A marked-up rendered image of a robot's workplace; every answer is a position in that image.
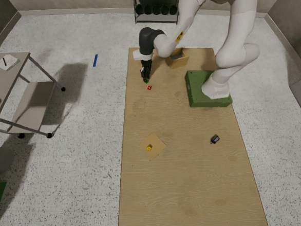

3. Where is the tan flat mat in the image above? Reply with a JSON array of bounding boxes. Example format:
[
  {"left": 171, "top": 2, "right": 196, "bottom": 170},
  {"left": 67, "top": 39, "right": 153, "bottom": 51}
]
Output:
[{"left": 139, "top": 132, "right": 166, "bottom": 160}]

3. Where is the small wooden crate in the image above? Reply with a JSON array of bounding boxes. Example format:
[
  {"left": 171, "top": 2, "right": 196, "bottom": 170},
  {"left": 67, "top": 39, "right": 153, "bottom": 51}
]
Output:
[{"left": 165, "top": 47, "right": 187, "bottom": 69}]

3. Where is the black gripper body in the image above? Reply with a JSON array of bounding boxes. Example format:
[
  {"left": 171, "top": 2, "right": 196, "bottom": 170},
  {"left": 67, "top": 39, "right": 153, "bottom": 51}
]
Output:
[{"left": 141, "top": 59, "right": 152, "bottom": 70}]

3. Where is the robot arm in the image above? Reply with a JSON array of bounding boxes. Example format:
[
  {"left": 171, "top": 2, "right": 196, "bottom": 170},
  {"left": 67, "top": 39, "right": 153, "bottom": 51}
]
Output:
[{"left": 133, "top": 0, "right": 260, "bottom": 99}]

